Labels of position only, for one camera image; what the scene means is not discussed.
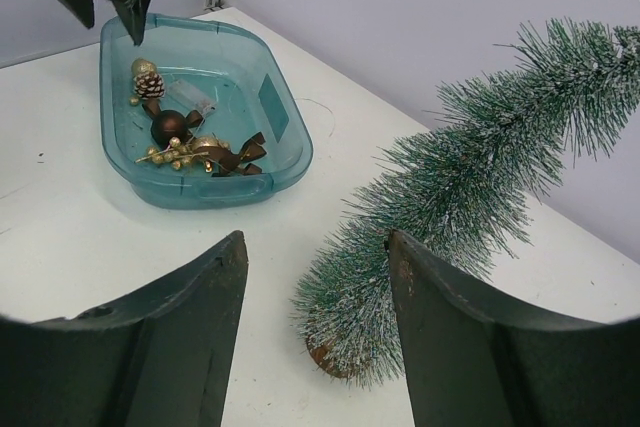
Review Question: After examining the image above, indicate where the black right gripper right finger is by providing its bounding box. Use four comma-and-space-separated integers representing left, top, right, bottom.
385, 230, 639, 426

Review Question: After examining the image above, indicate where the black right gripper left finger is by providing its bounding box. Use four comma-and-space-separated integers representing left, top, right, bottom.
1, 231, 248, 426

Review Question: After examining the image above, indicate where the teal transparent plastic bin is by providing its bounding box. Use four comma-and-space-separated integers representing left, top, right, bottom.
100, 14, 313, 210

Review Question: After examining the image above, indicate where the small frosted green christmas tree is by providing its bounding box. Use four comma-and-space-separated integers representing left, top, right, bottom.
293, 18, 639, 387

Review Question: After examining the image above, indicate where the gold glitter ball ornament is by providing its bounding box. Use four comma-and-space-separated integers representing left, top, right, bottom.
131, 58, 157, 77

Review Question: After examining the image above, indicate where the frosted pine cone ornament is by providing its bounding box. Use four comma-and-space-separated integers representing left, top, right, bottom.
134, 71, 165, 99

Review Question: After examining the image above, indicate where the brown matte ball ornament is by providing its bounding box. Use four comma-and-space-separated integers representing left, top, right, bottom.
150, 110, 189, 149

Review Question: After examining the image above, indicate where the gold berry sprig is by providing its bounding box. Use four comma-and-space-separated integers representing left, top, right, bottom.
135, 135, 230, 173

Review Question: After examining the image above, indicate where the brown ribbon bow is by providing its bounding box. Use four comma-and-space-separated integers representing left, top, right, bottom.
189, 132, 267, 177

